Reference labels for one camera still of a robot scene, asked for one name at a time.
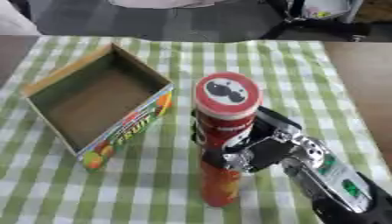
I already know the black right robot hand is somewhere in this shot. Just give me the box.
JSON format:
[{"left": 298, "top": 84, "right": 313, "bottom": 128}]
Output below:
[{"left": 190, "top": 105, "right": 304, "bottom": 173}]

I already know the red cylindrical chips can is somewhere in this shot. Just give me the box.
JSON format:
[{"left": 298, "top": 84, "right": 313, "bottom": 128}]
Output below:
[{"left": 191, "top": 71, "right": 263, "bottom": 208}]

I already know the open cardboard box fruit print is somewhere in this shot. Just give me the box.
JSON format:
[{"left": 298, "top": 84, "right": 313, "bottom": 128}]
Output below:
[{"left": 19, "top": 42, "right": 177, "bottom": 173}]

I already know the black office chair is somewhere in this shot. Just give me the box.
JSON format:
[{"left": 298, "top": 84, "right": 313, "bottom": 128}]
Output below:
[{"left": 258, "top": 0, "right": 374, "bottom": 42}]

